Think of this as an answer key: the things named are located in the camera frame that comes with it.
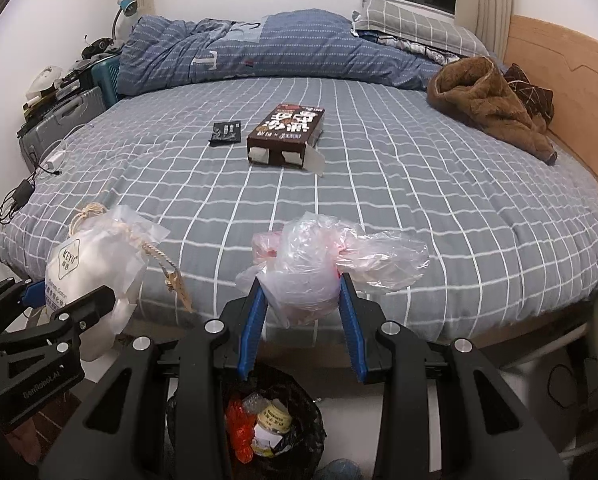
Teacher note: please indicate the white drawstring plastic bag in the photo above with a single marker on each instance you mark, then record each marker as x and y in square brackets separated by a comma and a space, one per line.
[108, 247]

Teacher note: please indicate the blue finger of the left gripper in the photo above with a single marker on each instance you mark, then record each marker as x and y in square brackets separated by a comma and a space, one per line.
[34, 295]

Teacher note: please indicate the white charger with cable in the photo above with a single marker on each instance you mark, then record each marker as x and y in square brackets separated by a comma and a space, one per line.
[54, 156]

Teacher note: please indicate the clear pink plastic bag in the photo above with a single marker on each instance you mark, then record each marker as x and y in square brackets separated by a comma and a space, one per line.
[299, 267]

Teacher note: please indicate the grey suitcase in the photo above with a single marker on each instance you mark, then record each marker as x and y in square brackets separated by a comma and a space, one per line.
[35, 141]

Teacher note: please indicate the black lined trash bin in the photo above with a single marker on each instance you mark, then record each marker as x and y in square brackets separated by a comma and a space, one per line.
[290, 434]

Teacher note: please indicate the grey checked pillow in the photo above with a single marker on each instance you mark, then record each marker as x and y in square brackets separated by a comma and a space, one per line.
[393, 20]

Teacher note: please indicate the blue striped duvet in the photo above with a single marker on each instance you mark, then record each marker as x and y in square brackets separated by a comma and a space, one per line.
[162, 53]

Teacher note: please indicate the red snack wrapper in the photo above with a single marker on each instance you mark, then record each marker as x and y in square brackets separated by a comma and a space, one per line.
[240, 426]

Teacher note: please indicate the teal desk lamp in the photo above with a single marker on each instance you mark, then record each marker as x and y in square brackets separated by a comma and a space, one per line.
[125, 8]

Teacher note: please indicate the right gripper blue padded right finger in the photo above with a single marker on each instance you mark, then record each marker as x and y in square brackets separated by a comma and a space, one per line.
[351, 327]

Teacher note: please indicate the beige curtain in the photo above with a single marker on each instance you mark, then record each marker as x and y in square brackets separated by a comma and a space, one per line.
[489, 20]

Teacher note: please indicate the brown fleece garment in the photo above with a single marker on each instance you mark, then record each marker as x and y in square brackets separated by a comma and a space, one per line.
[475, 92]

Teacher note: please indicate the wooden headboard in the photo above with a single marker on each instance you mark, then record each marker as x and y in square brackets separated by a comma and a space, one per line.
[566, 62]

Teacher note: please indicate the small black sachet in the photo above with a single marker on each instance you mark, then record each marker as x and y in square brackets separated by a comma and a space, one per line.
[226, 133]

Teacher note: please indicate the white helmet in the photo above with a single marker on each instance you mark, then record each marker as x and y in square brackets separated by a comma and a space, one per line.
[44, 81]

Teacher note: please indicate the dark diamond pattern cushion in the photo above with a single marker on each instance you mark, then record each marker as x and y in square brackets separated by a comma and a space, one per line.
[537, 100]

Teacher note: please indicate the blue fuzzy slipper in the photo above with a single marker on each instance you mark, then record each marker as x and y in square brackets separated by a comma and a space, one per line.
[340, 469]

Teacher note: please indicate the brown cookie box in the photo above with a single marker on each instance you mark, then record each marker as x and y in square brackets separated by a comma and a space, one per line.
[287, 138]

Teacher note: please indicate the grey checked bed sheet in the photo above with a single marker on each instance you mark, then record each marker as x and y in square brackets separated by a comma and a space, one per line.
[509, 237]

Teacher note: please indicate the teal suitcase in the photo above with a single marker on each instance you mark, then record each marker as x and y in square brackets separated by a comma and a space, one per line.
[104, 74]

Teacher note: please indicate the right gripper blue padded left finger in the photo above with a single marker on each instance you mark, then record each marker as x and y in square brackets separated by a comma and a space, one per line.
[256, 306]

